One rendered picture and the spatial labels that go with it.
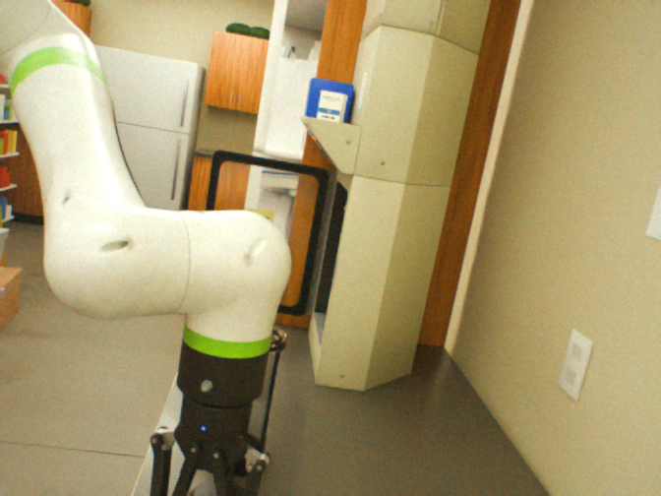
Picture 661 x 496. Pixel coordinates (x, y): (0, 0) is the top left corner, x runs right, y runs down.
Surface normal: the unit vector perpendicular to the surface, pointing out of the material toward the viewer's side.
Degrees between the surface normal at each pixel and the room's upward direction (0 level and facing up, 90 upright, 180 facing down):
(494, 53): 90
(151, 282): 95
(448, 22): 90
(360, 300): 90
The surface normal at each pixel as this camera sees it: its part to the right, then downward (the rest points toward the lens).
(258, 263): 0.47, 0.00
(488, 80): 0.08, 0.21
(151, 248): 0.61, -0.24
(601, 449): -0.98, -0.15
